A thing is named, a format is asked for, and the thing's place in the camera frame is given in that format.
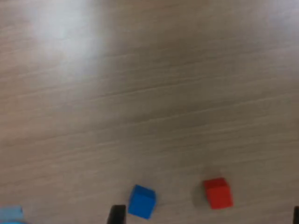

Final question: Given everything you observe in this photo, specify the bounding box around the blue cube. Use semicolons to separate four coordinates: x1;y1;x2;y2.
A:
127;184;157;220

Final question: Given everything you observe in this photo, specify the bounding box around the red cube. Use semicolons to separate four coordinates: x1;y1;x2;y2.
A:
202;177;235;210

